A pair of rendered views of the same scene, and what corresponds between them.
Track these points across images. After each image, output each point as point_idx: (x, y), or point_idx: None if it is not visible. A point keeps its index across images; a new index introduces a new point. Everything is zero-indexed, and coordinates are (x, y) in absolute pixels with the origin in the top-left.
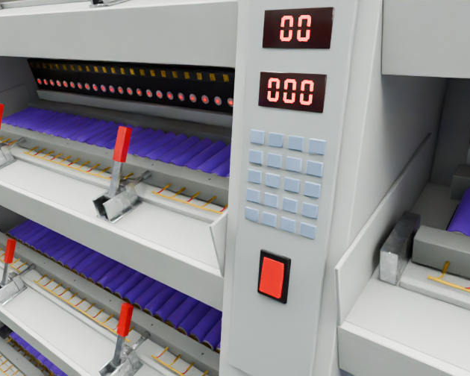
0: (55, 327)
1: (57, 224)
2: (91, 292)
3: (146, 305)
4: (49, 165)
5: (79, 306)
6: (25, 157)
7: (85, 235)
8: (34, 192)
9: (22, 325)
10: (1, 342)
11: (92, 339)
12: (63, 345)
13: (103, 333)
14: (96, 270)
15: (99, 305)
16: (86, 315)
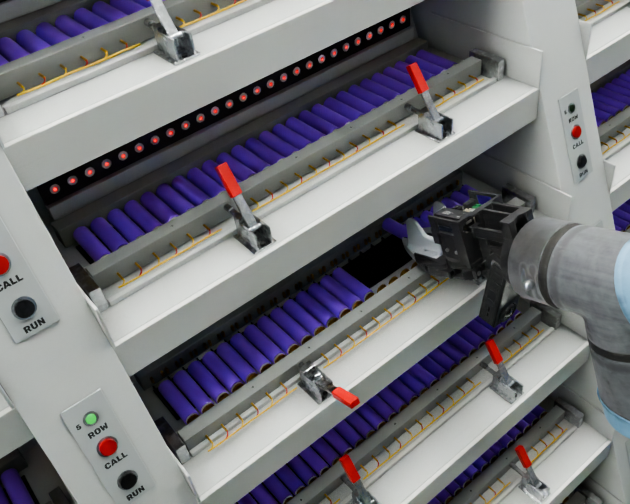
0: (349, 185)
1: (339, 27)
2: (328, 141)
3: (369, 108)
4: (245, 5)
5: (325, 172)
6: (194, 26)
7: (381, 3)
8: (301, 10)
9: (328, 214)
10: (203, 417)
11: (382, 155)
12: (379, 175)
13: (382, 143)
14: (285, 147)
15: (344, 144)
16: (350, 156)
